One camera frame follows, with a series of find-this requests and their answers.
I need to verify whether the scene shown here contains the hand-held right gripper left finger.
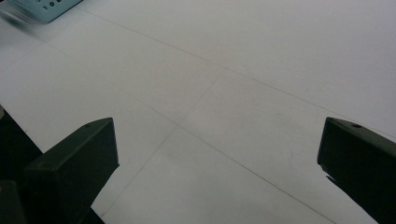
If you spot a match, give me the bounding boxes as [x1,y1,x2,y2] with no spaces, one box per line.
[21,117,120,224]

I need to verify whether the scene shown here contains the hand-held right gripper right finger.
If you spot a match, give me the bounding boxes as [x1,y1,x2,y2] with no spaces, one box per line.
[317,117,396,224]

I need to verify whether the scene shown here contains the light blue perforated basket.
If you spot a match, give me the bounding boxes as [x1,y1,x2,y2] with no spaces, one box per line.
[7,0,84,24]

